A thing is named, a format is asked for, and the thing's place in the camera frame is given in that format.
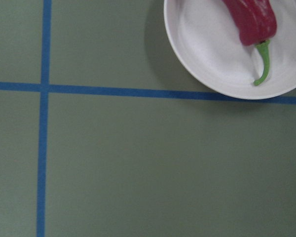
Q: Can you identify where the pink plate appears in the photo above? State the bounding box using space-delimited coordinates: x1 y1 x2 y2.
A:
163 0 296 100

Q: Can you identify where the red chili pepper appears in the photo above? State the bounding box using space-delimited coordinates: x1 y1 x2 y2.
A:
223 0 277 86

